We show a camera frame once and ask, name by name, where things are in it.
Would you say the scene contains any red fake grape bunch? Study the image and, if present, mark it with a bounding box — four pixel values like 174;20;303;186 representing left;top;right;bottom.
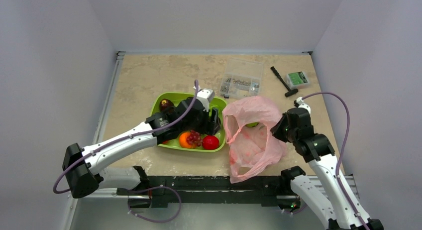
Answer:
186;130;203;148

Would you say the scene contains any pink plastic bag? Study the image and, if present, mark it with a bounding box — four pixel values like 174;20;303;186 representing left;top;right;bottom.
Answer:
222;96;287;183

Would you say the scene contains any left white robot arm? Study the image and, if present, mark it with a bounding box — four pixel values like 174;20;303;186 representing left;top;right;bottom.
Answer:
59;96;221;199

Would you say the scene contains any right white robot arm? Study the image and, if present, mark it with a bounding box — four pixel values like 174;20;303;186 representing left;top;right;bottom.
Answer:
271;108;384;230

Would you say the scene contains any red fake apple right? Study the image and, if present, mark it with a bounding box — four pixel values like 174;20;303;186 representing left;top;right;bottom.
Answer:
202;135;220;150

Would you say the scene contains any orange fake fruit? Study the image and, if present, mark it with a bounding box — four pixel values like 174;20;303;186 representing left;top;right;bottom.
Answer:
179;132;195;149

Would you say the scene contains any dark red fake apple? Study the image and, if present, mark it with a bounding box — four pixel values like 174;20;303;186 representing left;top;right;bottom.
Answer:
159;99;175;113

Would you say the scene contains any green plastic tray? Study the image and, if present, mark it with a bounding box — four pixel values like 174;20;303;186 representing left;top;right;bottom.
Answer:
151;92;227;153

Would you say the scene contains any small green labelled box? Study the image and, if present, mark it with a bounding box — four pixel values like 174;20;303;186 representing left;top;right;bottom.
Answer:
286;71;311;89

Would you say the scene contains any clear plastic screw box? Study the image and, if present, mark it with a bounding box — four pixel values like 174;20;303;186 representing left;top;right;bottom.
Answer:
219;58;264;99

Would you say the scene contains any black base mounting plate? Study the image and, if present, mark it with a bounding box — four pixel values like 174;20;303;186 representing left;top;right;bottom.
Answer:
116;176;304;211

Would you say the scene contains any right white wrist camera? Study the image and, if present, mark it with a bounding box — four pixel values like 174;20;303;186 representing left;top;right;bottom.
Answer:
294;97;311;113

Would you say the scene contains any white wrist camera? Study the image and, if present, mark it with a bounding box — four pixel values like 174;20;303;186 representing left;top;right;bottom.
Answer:
294;97;311;113
194;87;215;112

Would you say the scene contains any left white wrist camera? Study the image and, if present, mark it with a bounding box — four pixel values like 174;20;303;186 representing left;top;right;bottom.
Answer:
194;87;215;112

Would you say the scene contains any black T-handle tool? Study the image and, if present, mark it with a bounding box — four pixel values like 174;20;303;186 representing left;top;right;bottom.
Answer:
270;66;299;98

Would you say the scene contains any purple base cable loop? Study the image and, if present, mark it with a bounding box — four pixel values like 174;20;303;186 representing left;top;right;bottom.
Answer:
127;185;183;223

